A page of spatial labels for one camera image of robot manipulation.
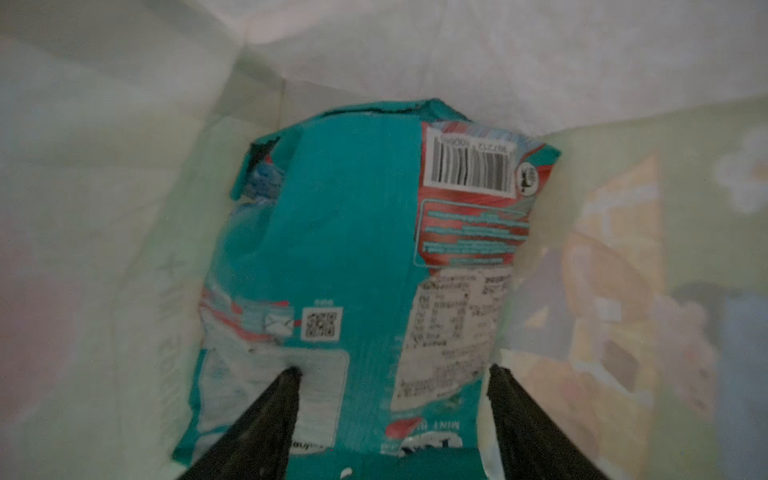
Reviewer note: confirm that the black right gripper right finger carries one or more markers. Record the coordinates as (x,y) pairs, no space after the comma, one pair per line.
(531,445)

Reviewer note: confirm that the white paper shopping bag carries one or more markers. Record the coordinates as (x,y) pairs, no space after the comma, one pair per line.
(637,312)

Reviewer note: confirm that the teal mint candy bag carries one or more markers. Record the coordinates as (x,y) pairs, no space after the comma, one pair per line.
(371,246)

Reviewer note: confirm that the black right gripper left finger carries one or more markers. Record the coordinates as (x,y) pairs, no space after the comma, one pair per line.
(257,446)

